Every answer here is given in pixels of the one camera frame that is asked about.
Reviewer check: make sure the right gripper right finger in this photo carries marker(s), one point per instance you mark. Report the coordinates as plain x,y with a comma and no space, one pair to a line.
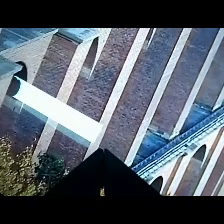
123,181

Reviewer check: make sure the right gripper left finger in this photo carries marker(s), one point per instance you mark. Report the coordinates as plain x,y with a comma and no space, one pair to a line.
87,180

